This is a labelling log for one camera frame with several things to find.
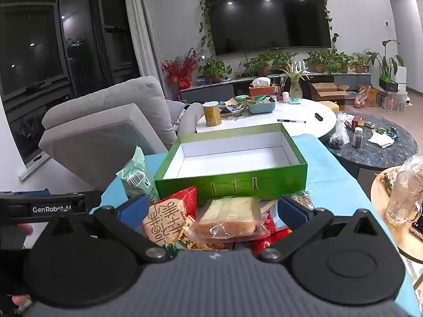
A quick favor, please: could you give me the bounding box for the clear bread slice packet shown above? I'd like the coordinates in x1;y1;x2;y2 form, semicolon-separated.
192;196;272;241

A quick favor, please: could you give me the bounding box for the white air purifier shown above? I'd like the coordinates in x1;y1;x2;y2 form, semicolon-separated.
393;66;408;93

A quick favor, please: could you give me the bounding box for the clear plastic food bag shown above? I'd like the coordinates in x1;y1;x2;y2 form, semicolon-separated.
383;155;423;189

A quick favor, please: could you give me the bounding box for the green cardboard box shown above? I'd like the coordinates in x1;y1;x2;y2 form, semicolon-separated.
154;123;309;208

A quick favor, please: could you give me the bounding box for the orange tissue box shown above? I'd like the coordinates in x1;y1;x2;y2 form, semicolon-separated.
249;77;276;97

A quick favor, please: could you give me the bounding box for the red heart cookie packet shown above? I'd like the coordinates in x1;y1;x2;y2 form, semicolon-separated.
142;187;199;246

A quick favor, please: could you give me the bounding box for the plastic bag of fruit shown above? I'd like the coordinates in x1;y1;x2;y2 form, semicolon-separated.
353;87;370;108

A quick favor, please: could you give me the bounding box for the grey television cabinet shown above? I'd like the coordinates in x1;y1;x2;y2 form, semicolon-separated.
180;73;372;104

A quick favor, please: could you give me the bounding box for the pile of dark wrappers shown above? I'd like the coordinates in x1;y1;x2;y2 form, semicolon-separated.
220;101;248;118

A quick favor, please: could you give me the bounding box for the printed cardboard box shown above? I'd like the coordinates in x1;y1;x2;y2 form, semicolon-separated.
358;85;378;107

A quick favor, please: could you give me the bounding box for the glass mug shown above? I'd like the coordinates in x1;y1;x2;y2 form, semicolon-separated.
385;171;423;227

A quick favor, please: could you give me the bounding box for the white round table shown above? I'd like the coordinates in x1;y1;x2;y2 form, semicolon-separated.
196;98;337;139

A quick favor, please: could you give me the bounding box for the grey armchair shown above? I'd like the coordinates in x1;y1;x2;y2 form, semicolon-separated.
39;75;205;174

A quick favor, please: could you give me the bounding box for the open cardboard box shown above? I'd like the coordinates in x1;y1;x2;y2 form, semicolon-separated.
309;82;351;102

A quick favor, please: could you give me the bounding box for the yellow can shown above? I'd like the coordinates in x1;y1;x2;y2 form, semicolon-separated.
202;101;223;127

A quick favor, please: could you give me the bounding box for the black framed window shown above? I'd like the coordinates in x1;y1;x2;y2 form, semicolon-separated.
0;0;139;166

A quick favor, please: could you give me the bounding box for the smartphone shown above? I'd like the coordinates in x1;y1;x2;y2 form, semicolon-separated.
409;201;423;238

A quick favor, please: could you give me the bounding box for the wall television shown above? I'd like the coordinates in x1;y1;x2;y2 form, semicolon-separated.
203;0;333;56

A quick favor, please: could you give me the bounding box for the red berry branches vase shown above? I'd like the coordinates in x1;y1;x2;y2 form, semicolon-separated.
161;48;199;90

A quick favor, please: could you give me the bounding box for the grey curtain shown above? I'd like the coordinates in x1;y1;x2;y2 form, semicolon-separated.
124;0;171;100

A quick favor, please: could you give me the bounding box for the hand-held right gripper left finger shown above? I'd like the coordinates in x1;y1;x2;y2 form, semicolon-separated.
46;194;172;262

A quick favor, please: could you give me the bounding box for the wooden round side table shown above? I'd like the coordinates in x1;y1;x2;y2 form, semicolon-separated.
370;168;423;265

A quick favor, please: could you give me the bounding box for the dark green box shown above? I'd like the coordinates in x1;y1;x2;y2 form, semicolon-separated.
379;76;400;92

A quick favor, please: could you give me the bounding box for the green ivy vine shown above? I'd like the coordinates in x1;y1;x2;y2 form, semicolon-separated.
196;0;341;57

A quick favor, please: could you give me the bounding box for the plastic bag of dark food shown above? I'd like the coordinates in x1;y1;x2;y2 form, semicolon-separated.
329;112;350;148

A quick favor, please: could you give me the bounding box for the teal basket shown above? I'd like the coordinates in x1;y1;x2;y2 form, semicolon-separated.
246;96;277;114

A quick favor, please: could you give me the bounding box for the clear storage box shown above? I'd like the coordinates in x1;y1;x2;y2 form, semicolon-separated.
377;91;406;112

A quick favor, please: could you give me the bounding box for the person's left hand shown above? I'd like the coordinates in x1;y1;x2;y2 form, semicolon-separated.
11;223;34;306

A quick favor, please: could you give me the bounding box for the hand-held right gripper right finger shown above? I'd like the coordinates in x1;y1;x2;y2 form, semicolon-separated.
258;195;379;262

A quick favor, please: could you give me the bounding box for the white paper napkin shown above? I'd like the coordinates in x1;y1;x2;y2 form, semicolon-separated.
367;132;395;148

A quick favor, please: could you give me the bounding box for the dark marble round table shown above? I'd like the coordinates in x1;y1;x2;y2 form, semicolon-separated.
322;112;419;179

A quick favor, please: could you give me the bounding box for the plant in glass vase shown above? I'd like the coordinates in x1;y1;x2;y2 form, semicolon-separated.
281;61;311;100

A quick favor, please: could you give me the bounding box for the green snack packet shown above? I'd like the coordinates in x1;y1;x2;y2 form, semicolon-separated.
116;146;161;205

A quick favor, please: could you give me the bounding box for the tall leafy plant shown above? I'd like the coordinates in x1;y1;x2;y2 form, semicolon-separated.
365;40;404;80

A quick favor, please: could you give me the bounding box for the pile of colourful wrappers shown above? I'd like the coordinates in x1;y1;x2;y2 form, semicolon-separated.
377;126;400;139

